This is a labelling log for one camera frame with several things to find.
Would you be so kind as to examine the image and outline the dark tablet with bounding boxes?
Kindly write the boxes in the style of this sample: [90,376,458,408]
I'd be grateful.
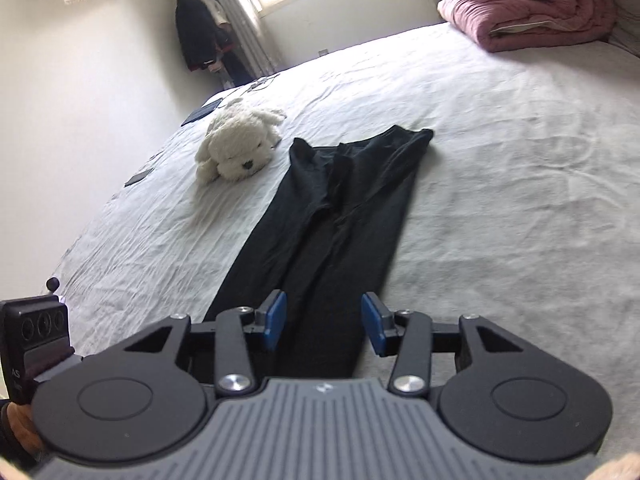
[181,99,221,126]

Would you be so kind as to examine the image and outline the grey patterned curtain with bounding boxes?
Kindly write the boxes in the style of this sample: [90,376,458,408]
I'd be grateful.
[167,0,278,78]

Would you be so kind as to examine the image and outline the pink folded quilt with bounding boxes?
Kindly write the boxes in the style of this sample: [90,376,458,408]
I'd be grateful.
[437,0,616,53]

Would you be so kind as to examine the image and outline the grey quilted headboard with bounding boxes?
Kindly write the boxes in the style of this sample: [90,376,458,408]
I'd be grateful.
[600,0,640,57]

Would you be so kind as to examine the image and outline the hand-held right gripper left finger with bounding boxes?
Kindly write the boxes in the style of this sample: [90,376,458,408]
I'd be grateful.
[122,290,288,397]

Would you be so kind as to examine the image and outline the white plush dog toy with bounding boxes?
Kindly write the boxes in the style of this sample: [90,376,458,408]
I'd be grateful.
[195,97,287,186]

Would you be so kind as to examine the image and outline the bed with grey sheet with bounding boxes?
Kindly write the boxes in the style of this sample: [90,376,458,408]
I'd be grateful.
[55,22,640,461]

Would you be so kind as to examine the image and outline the person's left hand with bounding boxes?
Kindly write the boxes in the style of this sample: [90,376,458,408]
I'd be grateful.
[0,401,42,456]

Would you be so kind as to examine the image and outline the thin dark cable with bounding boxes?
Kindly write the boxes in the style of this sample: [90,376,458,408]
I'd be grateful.
[244,74,279,92]

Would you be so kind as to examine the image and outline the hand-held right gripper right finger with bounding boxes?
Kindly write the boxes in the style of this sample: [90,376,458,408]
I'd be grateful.
[361,292,527,397]

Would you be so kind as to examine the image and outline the dark hanging clothes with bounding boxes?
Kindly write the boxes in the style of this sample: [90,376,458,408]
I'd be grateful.
[175,0,253,86]

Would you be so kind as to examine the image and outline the black t-shirt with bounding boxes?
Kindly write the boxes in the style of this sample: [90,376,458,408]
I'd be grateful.
[202,126,435,378]

